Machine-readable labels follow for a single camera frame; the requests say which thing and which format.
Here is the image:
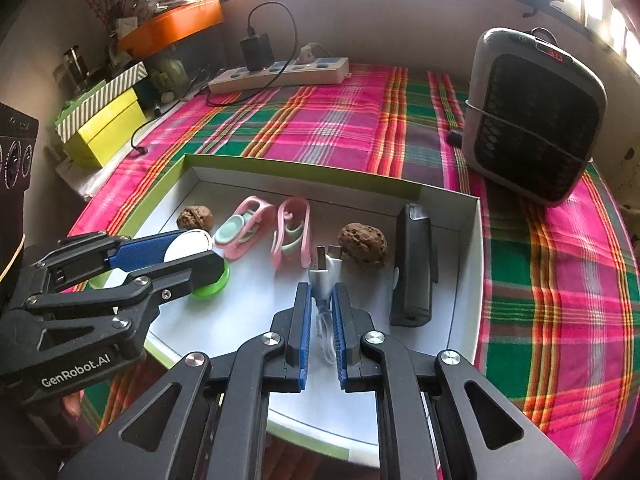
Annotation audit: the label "brown walnut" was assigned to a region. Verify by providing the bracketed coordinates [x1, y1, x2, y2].
[337, 221, 388, 270]
[177, 205, 215, 233]

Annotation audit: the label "striped box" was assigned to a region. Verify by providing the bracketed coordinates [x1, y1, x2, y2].
[54, 62, 148, 138]

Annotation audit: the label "pink green plaid blanket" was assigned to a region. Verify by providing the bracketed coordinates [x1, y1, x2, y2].
[70, 62, 640, 461]

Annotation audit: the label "black charging cable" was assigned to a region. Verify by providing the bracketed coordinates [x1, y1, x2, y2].
[131, 1, 300, 157]

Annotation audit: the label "yellow-green box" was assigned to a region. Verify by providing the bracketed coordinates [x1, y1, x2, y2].
[60, 90, 148, 168]

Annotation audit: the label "round white green container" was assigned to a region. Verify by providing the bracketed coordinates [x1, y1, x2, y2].
[162, 229, 232, 301]

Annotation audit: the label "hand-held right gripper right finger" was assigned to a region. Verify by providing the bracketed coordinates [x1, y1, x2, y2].
[332, 282, 583, 480]

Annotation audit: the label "white paper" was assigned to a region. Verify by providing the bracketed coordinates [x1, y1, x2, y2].
[55, 155, 111, 201]

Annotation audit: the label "glass jar with black lid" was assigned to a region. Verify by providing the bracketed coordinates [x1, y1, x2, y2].
[62, 46, 90, 87]

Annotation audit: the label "black case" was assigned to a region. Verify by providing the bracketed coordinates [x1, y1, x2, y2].
[389, 203, 441, 327]

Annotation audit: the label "pink looped clip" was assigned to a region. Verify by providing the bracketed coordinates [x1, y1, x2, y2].
[270, 196, 313, 269]

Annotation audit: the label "white power strip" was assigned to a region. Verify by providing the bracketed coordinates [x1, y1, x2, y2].
[207, 56, 351, 95]

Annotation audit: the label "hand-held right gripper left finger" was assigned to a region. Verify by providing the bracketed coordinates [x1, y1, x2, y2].
[57, 282, 313, 480]

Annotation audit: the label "pink clip with green oval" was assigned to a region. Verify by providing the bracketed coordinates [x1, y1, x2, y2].
[212, 194, 277, 261]

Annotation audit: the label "black charger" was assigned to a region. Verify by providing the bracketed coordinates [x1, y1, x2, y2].
[240, 34, 275, 72]

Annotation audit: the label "grey fan heater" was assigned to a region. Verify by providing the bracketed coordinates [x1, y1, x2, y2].
[461, 26, 608, 207]

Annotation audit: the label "white cardboard box green sides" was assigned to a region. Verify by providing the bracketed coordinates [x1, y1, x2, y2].
[82, 154, 485, 471]

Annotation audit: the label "orange tray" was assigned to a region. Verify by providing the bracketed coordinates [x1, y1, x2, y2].
[117, 0, 224, 53]

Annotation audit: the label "white USB cable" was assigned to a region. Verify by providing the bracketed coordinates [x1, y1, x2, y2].
[307, 244, 346, 367]

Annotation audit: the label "dried twigs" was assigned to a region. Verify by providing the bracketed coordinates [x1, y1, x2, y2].
[65, 0, 123, 38]

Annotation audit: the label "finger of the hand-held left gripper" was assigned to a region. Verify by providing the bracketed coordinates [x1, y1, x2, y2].
[27, 230, 188, 292]
[25, 251, 225, 327]

